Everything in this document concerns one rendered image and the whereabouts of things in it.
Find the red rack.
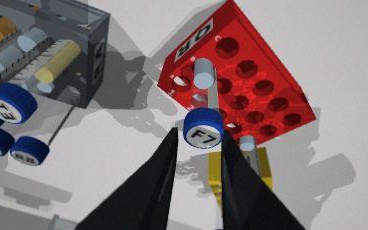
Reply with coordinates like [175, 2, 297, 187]
[157, 0, 316, 148]

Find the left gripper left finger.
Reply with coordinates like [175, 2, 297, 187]
[75, 127, 178, 230]

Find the yellow tube rack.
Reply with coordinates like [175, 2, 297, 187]
[208, 147, 272, 198]

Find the grey tube rack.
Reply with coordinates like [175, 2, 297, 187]
[0, 0, 110, 109]

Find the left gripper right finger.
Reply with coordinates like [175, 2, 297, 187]
[221, 130, 306, 230]

